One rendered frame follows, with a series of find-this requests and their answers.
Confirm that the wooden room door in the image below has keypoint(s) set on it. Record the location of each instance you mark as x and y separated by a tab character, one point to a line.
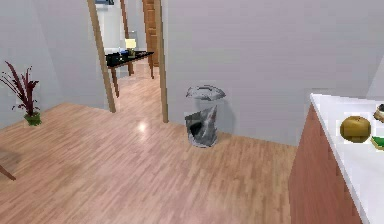
151	30

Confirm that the grey metal trash bin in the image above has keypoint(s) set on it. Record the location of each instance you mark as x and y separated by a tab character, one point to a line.
202	126

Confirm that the small dark object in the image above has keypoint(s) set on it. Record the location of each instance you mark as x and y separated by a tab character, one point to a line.
380	112

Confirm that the wooden counter with white top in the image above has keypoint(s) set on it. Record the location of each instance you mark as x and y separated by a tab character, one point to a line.
320	180

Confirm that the black table with wooden legs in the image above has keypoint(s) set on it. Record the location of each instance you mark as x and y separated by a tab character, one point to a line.
125	59

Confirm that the yellow shade table lamp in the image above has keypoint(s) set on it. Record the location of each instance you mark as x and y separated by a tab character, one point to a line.
131	45

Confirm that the green sponge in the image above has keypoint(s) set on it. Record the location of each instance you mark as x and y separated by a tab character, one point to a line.
378	142

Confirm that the red leafed house plant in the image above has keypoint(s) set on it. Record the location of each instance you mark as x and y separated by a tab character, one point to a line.
28	100

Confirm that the round brown potato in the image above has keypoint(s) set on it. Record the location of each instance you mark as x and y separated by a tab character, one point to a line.
355	129

